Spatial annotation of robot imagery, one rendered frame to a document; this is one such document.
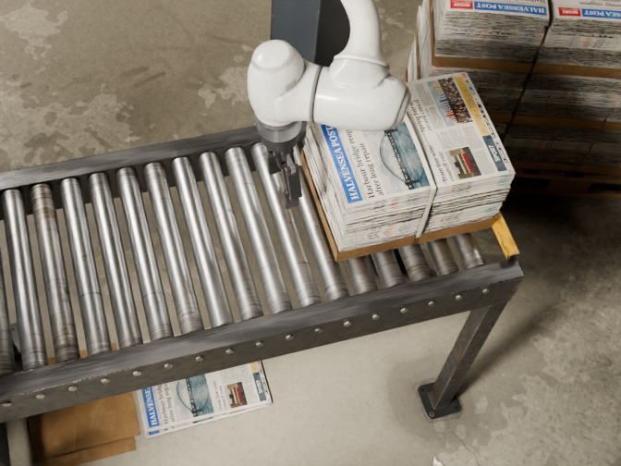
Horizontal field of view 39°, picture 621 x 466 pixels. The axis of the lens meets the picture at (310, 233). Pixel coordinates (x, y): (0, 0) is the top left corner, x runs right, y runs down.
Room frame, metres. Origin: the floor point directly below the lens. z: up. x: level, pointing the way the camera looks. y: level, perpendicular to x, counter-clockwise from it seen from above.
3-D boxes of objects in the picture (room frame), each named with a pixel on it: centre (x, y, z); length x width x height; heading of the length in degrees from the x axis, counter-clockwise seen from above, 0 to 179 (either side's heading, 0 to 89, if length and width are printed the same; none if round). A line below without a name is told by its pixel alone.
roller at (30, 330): (0.85, 0.60, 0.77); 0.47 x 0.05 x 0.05; 23
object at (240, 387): (0.99, 0.27, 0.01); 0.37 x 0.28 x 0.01; 113
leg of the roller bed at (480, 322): (1.01, -0.45, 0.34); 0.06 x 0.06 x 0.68; 23
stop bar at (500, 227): (1.24, -0.38, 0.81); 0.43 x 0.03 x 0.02; 23
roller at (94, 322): (0.90, 0.48, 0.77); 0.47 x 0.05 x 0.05; 23
